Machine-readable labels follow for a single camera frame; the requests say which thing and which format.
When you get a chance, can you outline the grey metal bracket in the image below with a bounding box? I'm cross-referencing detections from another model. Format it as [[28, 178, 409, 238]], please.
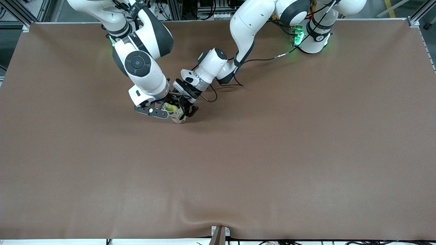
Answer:
[[211, 225, 231, 238]]

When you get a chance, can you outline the brown wooden strut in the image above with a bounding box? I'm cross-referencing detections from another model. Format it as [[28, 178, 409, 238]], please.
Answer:
[[208, 226, 226, 245]]

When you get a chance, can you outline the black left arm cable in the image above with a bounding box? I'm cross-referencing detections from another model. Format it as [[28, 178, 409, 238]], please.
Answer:
[[198, 47, 297, 103]]

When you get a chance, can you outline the brown table mat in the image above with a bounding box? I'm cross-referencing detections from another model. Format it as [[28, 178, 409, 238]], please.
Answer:
[[0, 19, 436, 240]]

